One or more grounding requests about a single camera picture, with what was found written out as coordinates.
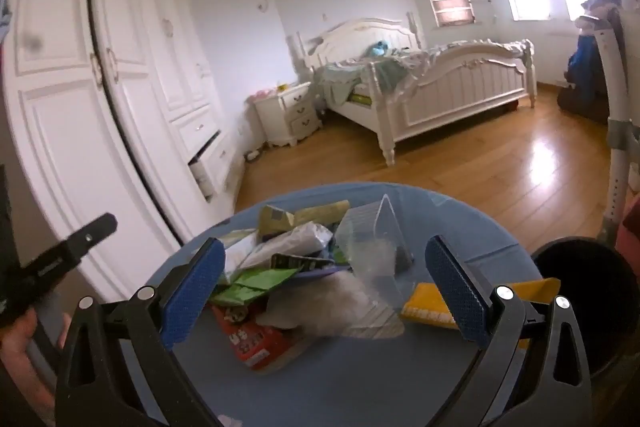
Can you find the person's left hand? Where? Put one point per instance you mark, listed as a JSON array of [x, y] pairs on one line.
[[20, 352]]

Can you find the clear plastic bag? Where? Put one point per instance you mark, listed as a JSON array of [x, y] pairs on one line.
[[370, 232]]

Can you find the white wooden bed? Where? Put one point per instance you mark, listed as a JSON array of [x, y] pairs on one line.
[[450, 94]]

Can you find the white nightstand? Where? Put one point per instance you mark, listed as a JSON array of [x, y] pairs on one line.
[[292, 112]]

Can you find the pile of dark clothes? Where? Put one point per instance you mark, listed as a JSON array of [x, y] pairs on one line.
[[585, 62]]

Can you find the pink toy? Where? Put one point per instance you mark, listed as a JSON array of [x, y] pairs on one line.
[[262, 95]]

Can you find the blue star-print cloth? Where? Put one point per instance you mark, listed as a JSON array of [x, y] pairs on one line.
[[350, 382]]

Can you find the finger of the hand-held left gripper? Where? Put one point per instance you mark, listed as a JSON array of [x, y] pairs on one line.
[[85, 239]]

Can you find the white plastic wrapper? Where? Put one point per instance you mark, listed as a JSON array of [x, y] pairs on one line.
[[300, 239]]

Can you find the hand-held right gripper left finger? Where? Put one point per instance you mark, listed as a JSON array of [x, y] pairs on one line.
[[192, 289]]

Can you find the red snack packet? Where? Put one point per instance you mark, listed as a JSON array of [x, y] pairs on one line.
[[255, 342]]

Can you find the teal plush toy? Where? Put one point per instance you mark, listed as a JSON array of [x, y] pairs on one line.
[[379, 49]]

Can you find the black round bin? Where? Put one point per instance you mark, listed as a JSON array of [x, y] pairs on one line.
[[580, 272]]

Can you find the yellow packet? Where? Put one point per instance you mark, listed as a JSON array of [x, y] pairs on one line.
[[425, 302]]

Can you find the bright green packet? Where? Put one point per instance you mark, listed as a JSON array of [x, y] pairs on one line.
[[252, 283]]

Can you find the white wardrobe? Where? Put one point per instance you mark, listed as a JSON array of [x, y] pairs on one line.
[[60, 107]]

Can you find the rumpled light bedding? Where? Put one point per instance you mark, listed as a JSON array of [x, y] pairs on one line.
[[400, 64]]

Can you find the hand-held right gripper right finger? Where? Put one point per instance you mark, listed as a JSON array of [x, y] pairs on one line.
[[457, 292]]

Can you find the red and white chair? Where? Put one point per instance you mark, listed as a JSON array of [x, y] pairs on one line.
[[612, 72]]

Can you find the olive green carton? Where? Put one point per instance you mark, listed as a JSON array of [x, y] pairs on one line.
[[280, 217]]

